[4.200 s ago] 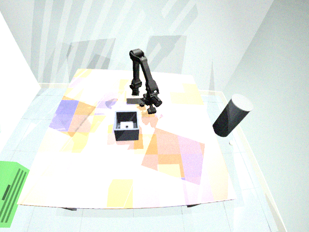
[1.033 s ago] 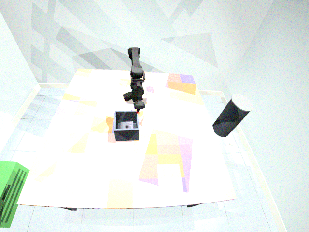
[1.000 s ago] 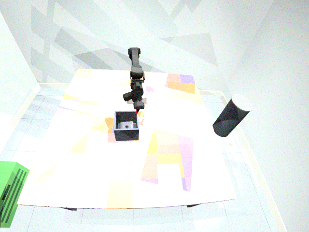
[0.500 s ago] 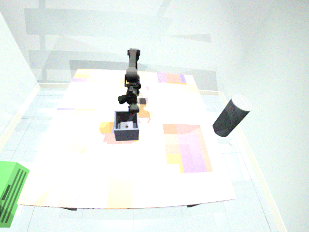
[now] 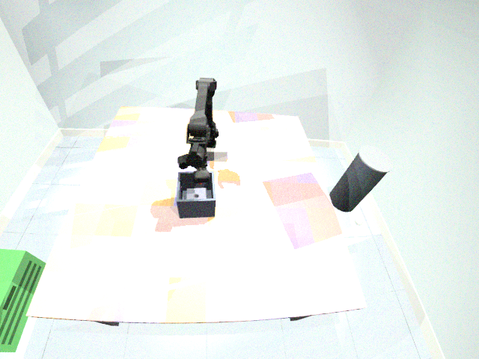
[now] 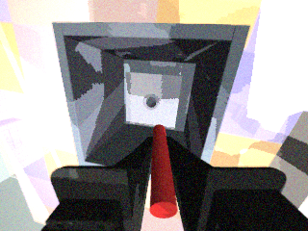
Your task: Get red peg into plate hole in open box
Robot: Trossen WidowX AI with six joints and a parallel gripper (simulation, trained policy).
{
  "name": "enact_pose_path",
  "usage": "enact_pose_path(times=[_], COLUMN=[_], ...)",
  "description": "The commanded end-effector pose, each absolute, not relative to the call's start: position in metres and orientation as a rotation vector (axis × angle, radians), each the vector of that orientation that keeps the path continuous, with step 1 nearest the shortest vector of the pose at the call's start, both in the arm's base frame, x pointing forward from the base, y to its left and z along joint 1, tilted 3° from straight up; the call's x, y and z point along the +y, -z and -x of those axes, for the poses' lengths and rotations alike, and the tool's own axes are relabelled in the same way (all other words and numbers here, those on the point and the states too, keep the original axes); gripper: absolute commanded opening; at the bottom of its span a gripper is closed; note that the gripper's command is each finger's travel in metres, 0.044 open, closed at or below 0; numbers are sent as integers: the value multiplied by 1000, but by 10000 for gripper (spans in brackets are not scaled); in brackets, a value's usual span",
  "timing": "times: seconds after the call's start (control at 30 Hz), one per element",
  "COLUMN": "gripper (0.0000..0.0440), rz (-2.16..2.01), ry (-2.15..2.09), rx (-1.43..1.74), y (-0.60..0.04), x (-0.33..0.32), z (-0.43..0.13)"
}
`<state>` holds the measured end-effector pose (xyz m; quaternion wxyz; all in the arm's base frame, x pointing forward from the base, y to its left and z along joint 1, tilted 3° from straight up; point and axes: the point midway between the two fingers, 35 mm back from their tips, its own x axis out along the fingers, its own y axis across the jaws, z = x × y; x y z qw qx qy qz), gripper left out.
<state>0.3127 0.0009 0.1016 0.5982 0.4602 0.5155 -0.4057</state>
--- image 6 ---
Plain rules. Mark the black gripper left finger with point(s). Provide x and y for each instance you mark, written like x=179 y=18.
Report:
x=126 y=181

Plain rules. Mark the red peg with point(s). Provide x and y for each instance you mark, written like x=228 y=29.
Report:
x=163 y=202

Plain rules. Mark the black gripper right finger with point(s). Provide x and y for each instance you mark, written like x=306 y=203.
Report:
x=195 y=182

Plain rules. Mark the white plate with hole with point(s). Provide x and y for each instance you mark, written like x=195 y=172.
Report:
x=141 y=109

